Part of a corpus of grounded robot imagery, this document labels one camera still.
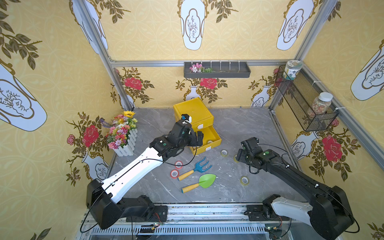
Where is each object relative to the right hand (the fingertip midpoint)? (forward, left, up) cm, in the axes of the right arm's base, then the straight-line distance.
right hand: (245, 156), depth 87 cm
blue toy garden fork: (-5, +26, -7) cm, 28 cm away
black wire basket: (+32, -33, +20) cm, 50 cm away
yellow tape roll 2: (+7, +21, +2) cm, 22 cm away
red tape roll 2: (-10, +41, -7) cm, 43 cm away
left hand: (+3, +32, +17) cm, 36 cm away
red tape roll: (-2, +39, -8) cm, 40 cm away
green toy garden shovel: (-13, +23, -6) cm, 27 cm away
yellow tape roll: (+5, +11, -6) cm, 13 cm away
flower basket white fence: (+6, +71, +10) cm, 72 cm away
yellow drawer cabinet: (+13, +25, +14) cm, 32 cm away
